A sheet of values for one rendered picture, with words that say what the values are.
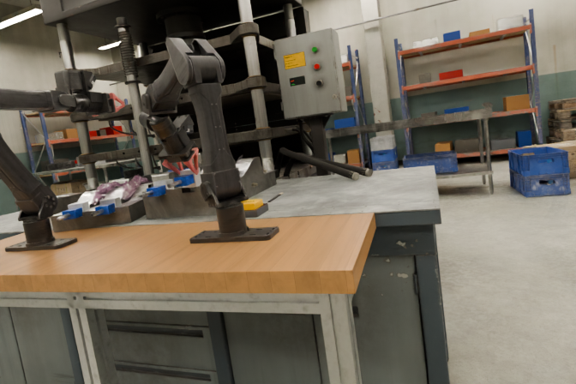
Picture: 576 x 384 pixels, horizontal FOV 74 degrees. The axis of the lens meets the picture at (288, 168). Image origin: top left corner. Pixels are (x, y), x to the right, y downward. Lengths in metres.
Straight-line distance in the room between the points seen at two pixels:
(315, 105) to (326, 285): 1.37
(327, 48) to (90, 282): 1.45
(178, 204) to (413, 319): 0.74
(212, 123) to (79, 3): 1.79
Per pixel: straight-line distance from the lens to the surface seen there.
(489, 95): 7.69
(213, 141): 0.85
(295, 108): 1.94
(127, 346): 1.58
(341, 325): 0.68
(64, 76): 1.38
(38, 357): 1.95
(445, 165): 4.79
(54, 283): 0.95
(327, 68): 1.91
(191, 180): 1.18
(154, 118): 1.14
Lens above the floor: 1.02
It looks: 6 degrees down
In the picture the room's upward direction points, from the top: 8 degrees counter-clockwise
